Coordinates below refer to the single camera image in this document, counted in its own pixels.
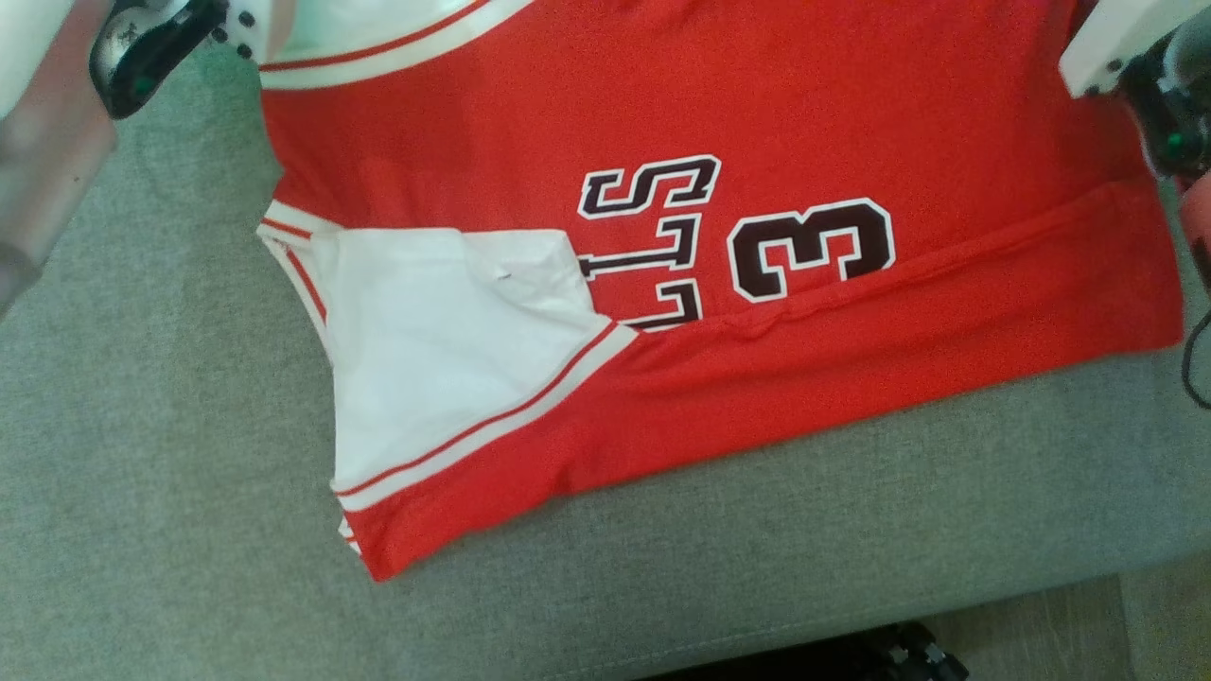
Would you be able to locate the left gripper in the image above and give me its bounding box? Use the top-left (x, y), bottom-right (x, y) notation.
top-left (90, 0), bottom-right (294, 119)

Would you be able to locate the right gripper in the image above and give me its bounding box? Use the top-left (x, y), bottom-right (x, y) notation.
top-left (1060, 0), bottom-right (1211, 178)

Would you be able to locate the red white basketball jersey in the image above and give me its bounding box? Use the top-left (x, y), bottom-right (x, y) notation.
top-left (255, 0), bottom-right (1185, 583)

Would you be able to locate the large grey sofa seat cushion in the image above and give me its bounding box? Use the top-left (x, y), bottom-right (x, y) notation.
top-left (0, 43), bottom-right (1211, 681)

